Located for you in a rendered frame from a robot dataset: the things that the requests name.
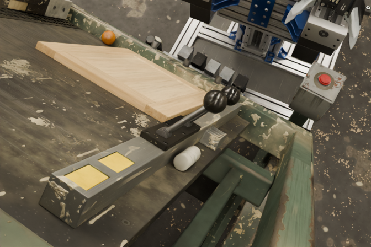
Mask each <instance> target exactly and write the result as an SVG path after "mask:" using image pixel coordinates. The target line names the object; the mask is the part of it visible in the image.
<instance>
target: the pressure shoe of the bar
mask: <svg viewBox="0 0 371 247"><path fill-rule="evenodd" d="M27 5H28V3H27V2H22V1H17V0H10V2H9V5H8V8H10V9H16V10H22V11H25V10H26V8H27Z"/></svg>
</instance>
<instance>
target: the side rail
mask: <svg viewBox="0 0 371 247"><path fill-rule="evenodd" d="M251 247H316V244H315V200H314V157H313V140H312V139H310V138H308V137H306V136H304V135H302V134H301V133H299V132H295V134H294V136H293V138H292V139H291V141H290V142H289V144H288V146H287V148H286V149H285V151H284V153H283V154H282V156H281V158H280V160H279V163H278V166H277V169H276V172H275V179H274V183H273V185H272V187H271V188H270V191H269V194H268V197H267V200H266V204H265V206H264V209H263V213H262V216H261V219H260V222H259V225H258V228H257V231H256V235H255V238H254V240H253V243H252V246H251Z"/></svg>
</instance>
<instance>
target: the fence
mask: <svg viewBox="0 0 371 247"><path fill-rule="evenodd" d="M241 107H242V104H240V103H237V104H235V105H233V106H228V105H227V106H226V108H225V109H224V110H223V111H222V112H220V113H218V114H212V113H210V112H208V113H207V114H205V115H203V116H202V117H200V118H198V119H197V120H195V121H193V122H194V123H196V124H197V125H199V126H201V128H200V130H199V131H198V132H197V133H195V134H193V135H191V136H190V137H188V138H186V139H185V140H184V141H182V142H180V143H178V144H177V145H175V146H173V147H172V148H170V149H168V150H167V151H163V150H161V149H160V148H158V147H156V146H155V145H153V144H152V143H150V142H148V141H147V140H145V139H143V138H142V137H140V136H138V137H136V138H133V139H131V140H129V141H126V142H124V143H122V144H119V145H117V146H115V147H113V148H110V149H107V150H106V151H103V152H100V153H98V154H96V155H93V156H91V157H89V158H86V159H84V160H82V161H80V162H77V163H74V164H72V165H70V166H67V167H65V168H63V169H60V170H58V171H56V172H54V173H52V174H51V175H50V178H49V180H48V182H47V184H46V187H45V190H44V192H43V194H42V196H41V199H40V201H39V204H40V205H41V206H43V207H44V208H45V209H47V210H48V211H50V212H51V213H53V214H54V215H55V216H57V217H59V219H61V220H63V221H64V222H65V223H67V224H68V225H70V226H71V227H72V228H77V227H78V226H79V225H81V224H82V223H83V222H85V221H86V220H88V219H89V218H91V217H92V216H94V215H95V214H96V213H98V212H99V211H101V210H102V209H104V208H105V207H107V206H108V205H109V204H111V203H112V202H114V201H115V200H116V199H118V198H119V197H120V196H122V195H123V194H125V193H126V192H128V191H129V190H131V189H132V188H133V187H135V186H136V185H138V184H139V183H141V182H142V181H144V180H145V179H147V178H148V177H149V176H151V175H152V174H153V173H155V172H156V171H158V170H159V169H161V168H162V167H163V166H165V165H166V164H168V163H169V162H171V161H172V160H174V158H175V156H176V155H178V154H180V153H181V152H182V151H184V150H185V149H187V148H188V147H191V146H194V145H195V144H196V143H198V142H199V141H200V139H201V137H202V136H203V134H204V132H205V131H206V130H207V129H209V128H211V127H212V126H214V127H215V128H217V129H218V128H219V127H221V126H222V125H223V124H225V123H227V122H228V121H229V120H231V119H232V118H233V117H235V116H236V115H237V114H238V113H239V111H240V109H241ZM116 152H117V153H119V154H121V155H122V156H124V157H125V158H127V159H128V160H130V161H132V162H133V163H134V164H133V165H131V166H129V167H128V168H126V169H124V170H122V171H120V172H119V173H117V172H116V171H114V170H112V169H111V168H109V167H108V166H106V165H104V164H103V163H101V162H100V161H99V160H101V159H103V158H105V157H107V156H109V155H111V154H114V153H116ZM88 165H90V166H92V167H93V168H95V169H97V170H98V171H99V172H101V173H102V174H104V175H105V176H107V177H108V179H106V180H104V181H103V182H101V183H100V184H98V185H96V186H94V187H92V188H91V189H89V190H87V191H86V190H85V189H83V188H82V187H80V186H79V185H77V184H76V183H74V182H73V181H71V180H70V179H68V178H67V177H65V175H68V174H70V173H72V172H74V171H76V170H78V169H81V168H83V167H85V166H88Z"/></svg>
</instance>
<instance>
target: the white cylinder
mask: <svg viewBox="0 0 371 247"><path fill-rule="evenodd" d="M200 155H201V152H200V149H199V148H198V147H196V146H191V147H188V148H187V149H185V150H184V151H182V152H181V153H180V154H178V155H176V156H175V158H174V160H173V164H174V166H175V168H176V169H178V170H180V171H185V170H187V169H188V168H189V167H190V166H191V165H193V164H194V163H195V162H196V161H197V160H198V159H199V158H200Z"/></svg>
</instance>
